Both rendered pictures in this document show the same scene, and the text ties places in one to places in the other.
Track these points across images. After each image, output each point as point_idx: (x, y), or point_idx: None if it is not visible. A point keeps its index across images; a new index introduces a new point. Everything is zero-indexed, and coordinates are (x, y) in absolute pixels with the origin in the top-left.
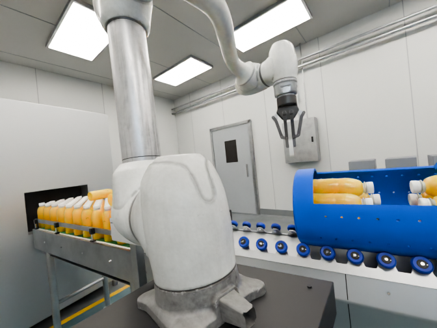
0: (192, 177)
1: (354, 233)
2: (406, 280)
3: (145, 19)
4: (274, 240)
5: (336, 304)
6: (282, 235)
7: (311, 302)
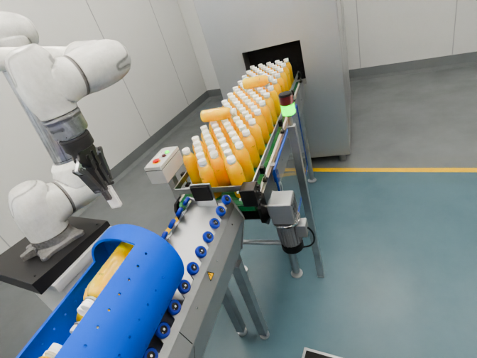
0: (8, 205)
1: None
2: None
3: None
4: (186, 258)
5: None
6: (198, 264)
7: (25, 276)
